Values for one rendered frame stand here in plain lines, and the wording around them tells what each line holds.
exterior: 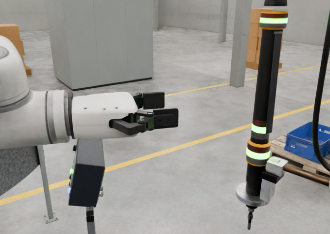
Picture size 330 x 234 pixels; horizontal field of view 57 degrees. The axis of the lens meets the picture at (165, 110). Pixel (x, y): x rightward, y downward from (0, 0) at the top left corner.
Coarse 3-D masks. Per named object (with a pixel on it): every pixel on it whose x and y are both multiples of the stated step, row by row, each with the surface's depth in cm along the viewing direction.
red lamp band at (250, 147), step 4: (248, 144) 58; (248, 148) 58; (252, 148) 57; (256, 148) 57; (260, 148) 57; (264, 148) 57; (268, 148) 57; (256, 152) 57; (260, 152) 57; (264, 152) 57
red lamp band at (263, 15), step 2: (262, 14) 50; (264, 14) 50; (266, 14) 49; (268, 14) 49; (270, 14) 49; (272, 14) 49; (274, 14) 49; (276, 14) 48; (278, 14) 48; (280, 14) 48; (282, 14) 49; (284, 14) 49; (286, 14) 49; (260, 16) 51; (262, 16) 50; (264, 16) 50; (266, 16) 49; (268, 16) 49; (270, 16) 49; (272, 16) 49; (274, 16) 49; (276, 16) 49; (278, 16) 49; (280, 16) 49; (282, 16) 49; (284, 16) 49; (286, 16) 49
